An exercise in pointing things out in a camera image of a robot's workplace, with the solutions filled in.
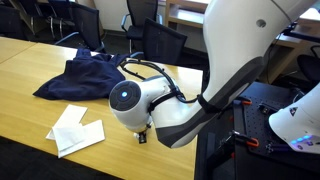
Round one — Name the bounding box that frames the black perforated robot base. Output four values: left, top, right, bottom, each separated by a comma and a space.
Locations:
194, 82, 320, 180

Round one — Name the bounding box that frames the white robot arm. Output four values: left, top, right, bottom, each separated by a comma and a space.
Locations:
109, 0, 317, 148

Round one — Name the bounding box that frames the black mesh office chair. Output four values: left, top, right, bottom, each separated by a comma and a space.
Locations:
130, 18, 187, 65

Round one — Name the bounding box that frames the black office chair back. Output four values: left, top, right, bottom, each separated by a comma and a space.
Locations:
121, 0, 163, 52

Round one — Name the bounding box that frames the navy blue cloth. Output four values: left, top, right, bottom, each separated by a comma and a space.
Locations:
33, 49, 129, 101

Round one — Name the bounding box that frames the wooden shelf unit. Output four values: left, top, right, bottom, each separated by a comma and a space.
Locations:
165, 0, 211, 29

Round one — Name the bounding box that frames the orange black clamp upper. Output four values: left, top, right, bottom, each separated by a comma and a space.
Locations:
235, 97, 252, 105

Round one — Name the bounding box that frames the orange black clamp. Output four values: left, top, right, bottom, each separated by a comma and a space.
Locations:
235, 97, 252, 105
230, 130, 259, 148

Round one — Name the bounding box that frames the white paper sheet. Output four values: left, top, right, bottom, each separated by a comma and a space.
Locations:
54, 104, 87, 127

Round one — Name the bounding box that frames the black office chair left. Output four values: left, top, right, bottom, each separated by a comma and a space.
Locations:
71, 3, 105, 52

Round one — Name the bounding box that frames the white folded paper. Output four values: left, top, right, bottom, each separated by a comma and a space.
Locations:
52, 120, 105, 158

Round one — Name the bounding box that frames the black chair far right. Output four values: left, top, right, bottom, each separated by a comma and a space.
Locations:
297, 45, 320, 85

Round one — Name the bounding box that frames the black cable bundle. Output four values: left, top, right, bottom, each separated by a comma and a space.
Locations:
118, 58, 200, 104

